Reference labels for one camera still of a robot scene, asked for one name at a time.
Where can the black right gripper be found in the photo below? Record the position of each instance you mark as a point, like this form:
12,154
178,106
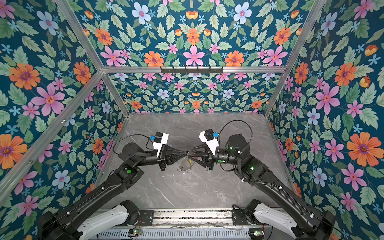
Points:
209,160

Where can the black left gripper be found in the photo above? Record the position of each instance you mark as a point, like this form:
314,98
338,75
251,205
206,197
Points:
169,155

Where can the silver keyring with red grip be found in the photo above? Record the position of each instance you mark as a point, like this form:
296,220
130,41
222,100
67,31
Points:
184,166

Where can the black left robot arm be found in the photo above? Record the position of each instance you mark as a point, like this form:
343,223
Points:
53,226

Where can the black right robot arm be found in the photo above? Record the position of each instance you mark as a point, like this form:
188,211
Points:
298,219

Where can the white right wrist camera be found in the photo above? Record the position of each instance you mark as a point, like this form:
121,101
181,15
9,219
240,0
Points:
211,139

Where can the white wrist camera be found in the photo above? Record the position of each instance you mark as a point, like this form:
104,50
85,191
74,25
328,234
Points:
211,139
159,139

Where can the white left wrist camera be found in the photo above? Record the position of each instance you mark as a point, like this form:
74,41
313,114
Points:
159,139

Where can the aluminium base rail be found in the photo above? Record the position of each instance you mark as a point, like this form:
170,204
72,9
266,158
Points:
192,217

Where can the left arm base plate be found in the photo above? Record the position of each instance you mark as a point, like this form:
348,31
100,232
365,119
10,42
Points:
142,218

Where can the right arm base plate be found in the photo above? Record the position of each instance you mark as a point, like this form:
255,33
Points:
239,218

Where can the white vented cable duct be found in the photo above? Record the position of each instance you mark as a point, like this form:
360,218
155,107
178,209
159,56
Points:
173,234

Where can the aluminium frame bars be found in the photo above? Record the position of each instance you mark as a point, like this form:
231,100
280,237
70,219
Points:
71,71

